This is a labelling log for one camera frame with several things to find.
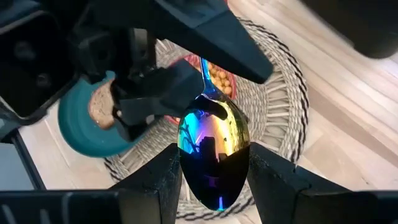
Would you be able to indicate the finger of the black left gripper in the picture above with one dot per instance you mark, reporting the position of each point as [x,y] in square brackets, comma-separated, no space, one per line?
[217,34]
[168,90]

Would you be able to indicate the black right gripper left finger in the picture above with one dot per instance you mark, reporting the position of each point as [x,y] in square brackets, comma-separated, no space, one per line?
[155,186]

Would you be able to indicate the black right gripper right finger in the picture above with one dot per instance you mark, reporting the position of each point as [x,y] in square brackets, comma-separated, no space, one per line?
[273,186]

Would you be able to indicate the patterned bowl with red inside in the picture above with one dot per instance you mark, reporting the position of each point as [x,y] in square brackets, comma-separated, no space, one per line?
[231,88]

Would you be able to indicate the iridescent rainbow metal spoon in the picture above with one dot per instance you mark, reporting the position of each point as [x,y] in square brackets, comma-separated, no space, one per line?
[214,130]

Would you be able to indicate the brown bread slice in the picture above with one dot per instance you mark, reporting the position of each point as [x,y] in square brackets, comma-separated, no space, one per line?
[101,107]

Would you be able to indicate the teal round plate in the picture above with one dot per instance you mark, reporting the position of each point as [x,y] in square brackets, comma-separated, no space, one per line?
[81,133]

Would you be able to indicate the round woven straw placemat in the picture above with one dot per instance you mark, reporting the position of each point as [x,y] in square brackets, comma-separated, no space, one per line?
[280,102]

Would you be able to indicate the black two-slot toaster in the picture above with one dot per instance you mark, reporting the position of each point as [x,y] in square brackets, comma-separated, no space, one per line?
[357,25]

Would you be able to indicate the black metal table frame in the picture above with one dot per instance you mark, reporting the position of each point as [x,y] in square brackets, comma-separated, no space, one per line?
[28,161]

